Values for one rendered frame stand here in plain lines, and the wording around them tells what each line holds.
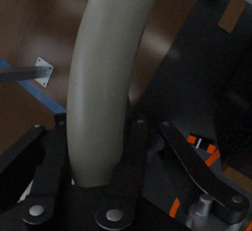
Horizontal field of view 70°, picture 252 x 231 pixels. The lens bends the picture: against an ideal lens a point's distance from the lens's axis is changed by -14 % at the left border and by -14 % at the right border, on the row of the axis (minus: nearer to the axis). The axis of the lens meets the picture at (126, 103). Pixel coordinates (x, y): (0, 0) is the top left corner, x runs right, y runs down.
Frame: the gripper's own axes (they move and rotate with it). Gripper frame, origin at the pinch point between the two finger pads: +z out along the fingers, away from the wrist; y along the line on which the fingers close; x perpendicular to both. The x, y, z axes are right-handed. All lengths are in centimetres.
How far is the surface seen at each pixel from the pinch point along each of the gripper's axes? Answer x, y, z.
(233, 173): -68, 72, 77
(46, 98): -34, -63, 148
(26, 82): -21, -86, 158
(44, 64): -5, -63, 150
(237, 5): 37, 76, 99
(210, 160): -67, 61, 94
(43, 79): -17, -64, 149
